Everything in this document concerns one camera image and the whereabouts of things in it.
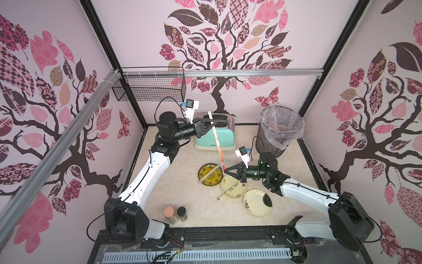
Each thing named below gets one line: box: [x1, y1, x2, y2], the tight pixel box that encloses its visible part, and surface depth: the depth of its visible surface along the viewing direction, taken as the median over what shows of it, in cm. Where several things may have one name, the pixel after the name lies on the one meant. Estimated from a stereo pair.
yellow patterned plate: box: [197, 162, 224, 187], surface depth 94 cm
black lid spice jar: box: [176, 206, 188, 222], surface depth 74 cm
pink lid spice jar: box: [163, 205, 177, 225], surface depth 73 cm
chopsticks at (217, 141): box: [207, 110, 226, 173], surface depth 68 cm
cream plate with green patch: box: [242, 188, 273, 219], surface depth 85 cm
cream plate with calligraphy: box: [220, 174, 248, 199], surface depth 89 cm
